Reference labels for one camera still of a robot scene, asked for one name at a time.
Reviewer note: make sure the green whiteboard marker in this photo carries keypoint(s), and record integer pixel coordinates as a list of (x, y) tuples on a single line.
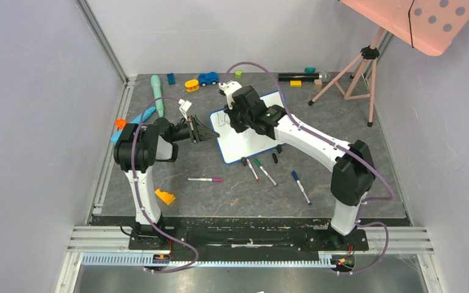
[(260, 166)]

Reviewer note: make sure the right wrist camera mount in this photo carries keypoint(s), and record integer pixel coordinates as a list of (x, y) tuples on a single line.
[(228, 89)]

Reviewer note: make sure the blue framed whiteboard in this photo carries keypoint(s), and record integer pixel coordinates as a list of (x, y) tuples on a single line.
[(233, 146)]

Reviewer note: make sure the yellow wedge block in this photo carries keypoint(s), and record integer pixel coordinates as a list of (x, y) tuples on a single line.
[(165, 197)]

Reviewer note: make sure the light blue toy tube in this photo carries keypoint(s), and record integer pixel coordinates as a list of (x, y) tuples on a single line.
[(138, 120)]

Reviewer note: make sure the tan wooden cube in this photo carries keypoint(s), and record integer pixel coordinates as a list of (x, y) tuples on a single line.
[(318, 83)]

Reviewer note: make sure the red whiteboard marker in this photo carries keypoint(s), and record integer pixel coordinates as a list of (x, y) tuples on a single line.
[(252, 169)]

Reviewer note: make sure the pink whiteboard marker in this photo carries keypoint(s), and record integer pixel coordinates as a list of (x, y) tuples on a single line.
[(216, 180)]

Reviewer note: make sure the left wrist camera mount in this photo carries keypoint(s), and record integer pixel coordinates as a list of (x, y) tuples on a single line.
[(184, 107)]

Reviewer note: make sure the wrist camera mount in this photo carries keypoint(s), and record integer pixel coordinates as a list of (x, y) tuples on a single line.
[(228, 89), (184, 107)]

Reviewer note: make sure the blue whiteboard marker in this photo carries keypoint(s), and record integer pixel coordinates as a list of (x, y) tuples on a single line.
[(297, 180)]

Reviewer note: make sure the orange toy piece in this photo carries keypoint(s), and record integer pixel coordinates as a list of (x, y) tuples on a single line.
[(120, 123)]

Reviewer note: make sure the black cylinder flashlight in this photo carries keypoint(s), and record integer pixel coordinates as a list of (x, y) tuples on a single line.
[(307, 77)]

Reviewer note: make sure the pink tripod stand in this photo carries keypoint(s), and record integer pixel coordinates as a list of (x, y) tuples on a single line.
[(368, 56)]

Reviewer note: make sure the teal block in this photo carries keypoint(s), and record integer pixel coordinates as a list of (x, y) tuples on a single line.
[(309, 69)]

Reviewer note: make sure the dark blue block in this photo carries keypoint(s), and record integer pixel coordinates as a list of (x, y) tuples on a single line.
[(171, 79)]

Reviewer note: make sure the mint green toy tube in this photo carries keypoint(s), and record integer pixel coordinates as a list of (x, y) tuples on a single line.
[(157, 91)]

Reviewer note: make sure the pink perforated panel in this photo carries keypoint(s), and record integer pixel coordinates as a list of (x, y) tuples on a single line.
[(429, 26)]

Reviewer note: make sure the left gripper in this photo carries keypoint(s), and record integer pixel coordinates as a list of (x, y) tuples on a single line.
[(196, 127)]

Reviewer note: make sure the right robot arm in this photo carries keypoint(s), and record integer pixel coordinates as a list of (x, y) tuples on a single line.
[(349, 163)]

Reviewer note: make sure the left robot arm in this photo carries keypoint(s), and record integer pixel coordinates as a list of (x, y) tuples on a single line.
[(136, 151)]

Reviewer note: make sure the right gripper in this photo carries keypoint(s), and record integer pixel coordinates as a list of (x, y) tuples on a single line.
[(234, 117)]

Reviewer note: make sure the blue toy car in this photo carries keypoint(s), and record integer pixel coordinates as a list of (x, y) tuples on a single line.
[(210, 78)]

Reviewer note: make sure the yellow oval toy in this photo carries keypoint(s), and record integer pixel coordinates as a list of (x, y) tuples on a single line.
[(192, 85)]

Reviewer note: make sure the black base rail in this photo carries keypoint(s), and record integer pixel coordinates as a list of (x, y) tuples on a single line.
[(253, 240)]

